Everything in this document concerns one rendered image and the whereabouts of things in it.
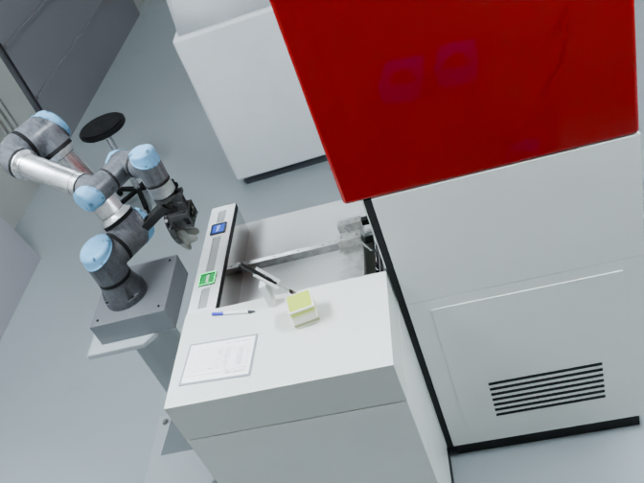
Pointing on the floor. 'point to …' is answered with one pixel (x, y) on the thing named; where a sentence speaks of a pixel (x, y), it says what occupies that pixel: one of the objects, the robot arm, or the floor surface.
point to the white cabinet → (340, 444)
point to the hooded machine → (246, 85)
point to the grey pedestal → (165, 467)
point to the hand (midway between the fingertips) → (186, 246)
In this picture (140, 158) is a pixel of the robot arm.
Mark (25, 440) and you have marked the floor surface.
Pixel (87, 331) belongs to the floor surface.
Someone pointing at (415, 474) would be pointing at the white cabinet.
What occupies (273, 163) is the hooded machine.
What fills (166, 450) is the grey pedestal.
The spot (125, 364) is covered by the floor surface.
